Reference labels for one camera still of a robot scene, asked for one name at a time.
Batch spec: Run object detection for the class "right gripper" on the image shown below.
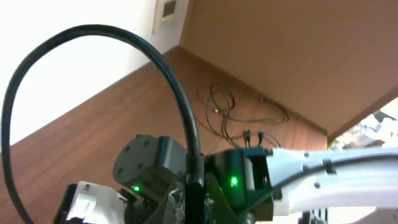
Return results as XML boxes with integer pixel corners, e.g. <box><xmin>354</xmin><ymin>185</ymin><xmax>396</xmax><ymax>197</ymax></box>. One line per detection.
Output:
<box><xmin>113</xmin><ymin>134</ymin><xmax>187</xmax><ymax>223</ymax></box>

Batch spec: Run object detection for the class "thin black cable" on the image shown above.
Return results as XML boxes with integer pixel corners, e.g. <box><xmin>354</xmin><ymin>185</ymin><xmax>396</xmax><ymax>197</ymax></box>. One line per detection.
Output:
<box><xmin>198</xmin><ymin>82</ymin><xmax>290</xmax><ymax>149</ymax></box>

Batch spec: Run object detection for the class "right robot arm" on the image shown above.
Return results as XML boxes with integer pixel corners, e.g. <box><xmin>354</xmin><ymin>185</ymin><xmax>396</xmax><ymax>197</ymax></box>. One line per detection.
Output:
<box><xmin>113</xmin><ymin>135</ymin><xmax>397</xmax><ymax>223</ymax></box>

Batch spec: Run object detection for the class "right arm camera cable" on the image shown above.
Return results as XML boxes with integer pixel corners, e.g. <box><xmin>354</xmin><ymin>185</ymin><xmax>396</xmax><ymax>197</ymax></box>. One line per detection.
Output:
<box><xmin>1</xmin><ymin>24</ymin><xmax>206</xmax><ymax>224</ymax></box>

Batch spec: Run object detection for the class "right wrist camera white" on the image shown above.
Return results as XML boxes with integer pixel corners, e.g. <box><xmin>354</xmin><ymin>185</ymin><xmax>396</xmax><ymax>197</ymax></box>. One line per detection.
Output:
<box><xmin>53</xmin><ymin>181</ymin><xmax>127</xmax><ymax>224</ymax></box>

